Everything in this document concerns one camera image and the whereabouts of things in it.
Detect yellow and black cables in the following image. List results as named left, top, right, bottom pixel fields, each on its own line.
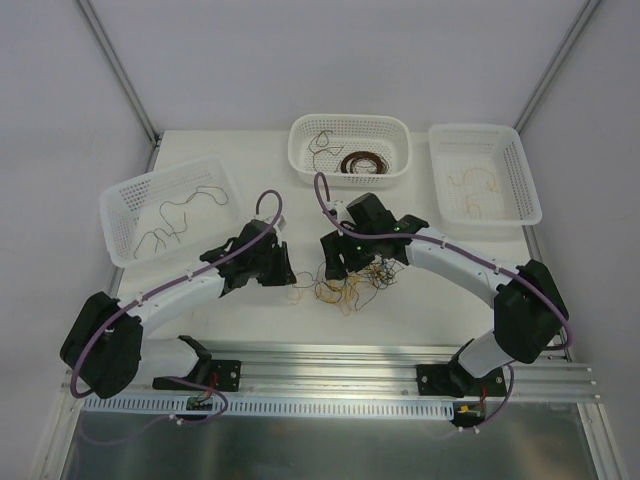
left=287, top=257, right=404, bottom=317

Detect dark brown thin cable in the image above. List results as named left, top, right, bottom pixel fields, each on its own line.
left=307, top=129, right=345, bottom=174

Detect yellow thin cable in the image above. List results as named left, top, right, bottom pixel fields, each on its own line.
left=444, top=167, right=504, bottom=219

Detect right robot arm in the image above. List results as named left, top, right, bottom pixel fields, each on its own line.
left=320, top=193, right=568, bottom=398

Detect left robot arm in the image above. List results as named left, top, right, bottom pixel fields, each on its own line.
left=60, top=219, right=296, bottom=399

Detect white perforated basket middle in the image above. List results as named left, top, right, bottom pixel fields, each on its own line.
left=287, top=114, right=413, bottom=188

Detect white perforated basket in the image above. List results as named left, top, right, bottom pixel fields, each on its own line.
left=287, top=114, right=413, bottom=188
left=428, top=123, right=542, bottom=228
left=99, top=154, right=244, bottom=268

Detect white perforated basket left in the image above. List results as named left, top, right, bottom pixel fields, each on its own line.
left=99, top=154, right=244, bottom=268

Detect white perforated basket right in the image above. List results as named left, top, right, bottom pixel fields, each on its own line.
left=428, top=123, right=542, bottom=228

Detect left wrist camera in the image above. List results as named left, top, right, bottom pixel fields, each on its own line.
left=255, top=214, right=286, bottom=234

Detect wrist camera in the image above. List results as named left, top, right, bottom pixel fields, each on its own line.
left=255, top=214, right=286, bottom=234
left=325, top=200, right=351, bottom=223

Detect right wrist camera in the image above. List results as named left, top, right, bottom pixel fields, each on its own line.
left=325, top=200, right=351, bottom=223

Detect brown coiled cable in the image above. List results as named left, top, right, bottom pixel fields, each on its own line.
left=340, top=152, right=390, bottom=176

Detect aluminium mounting rail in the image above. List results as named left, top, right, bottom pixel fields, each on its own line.
left=59, top=342, right=596, bottom=401

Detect white slotted cable duct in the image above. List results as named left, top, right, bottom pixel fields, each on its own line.
left=83, top=394, right=454, bottom=421

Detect aluminium frame post left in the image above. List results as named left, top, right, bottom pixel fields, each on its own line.
left=73, top=0, right=160, bottom=146

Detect aluminium frame post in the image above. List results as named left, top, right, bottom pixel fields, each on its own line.
left=513, top=0, right=605, bottom=134
left=73, top=0, right=160, bottom=146

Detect aluminium frame post right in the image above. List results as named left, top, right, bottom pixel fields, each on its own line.
left=513, top=0, right=605, bottom=134

